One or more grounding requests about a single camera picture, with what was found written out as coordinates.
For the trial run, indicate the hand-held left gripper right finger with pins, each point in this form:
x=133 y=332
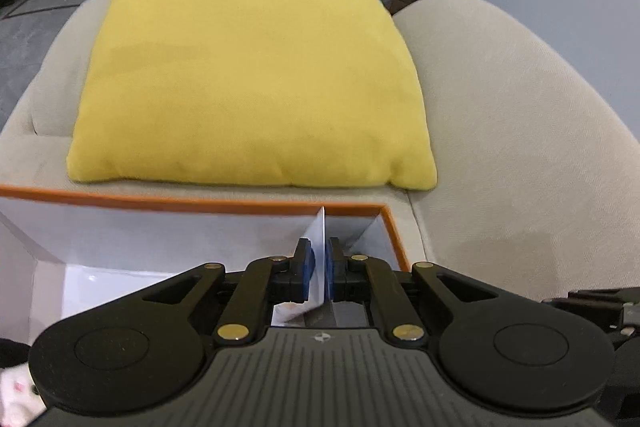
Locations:
x=331 y=267

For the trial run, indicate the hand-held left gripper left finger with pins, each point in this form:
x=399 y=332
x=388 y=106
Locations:
x=309 y=264

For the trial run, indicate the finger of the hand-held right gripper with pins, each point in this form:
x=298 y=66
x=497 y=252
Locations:
x=590 y=307

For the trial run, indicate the white card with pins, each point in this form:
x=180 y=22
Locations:
x=320 y=247

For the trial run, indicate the orange storage box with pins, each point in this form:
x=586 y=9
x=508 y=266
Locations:
x=150 y=227

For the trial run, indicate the beige sofa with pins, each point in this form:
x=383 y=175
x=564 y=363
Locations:
x=510 y=147

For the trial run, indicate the yellow pillow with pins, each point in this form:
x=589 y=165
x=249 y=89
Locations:
x=250 y=72

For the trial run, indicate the white plush toy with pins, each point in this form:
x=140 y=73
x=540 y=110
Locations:
x=15 y=387

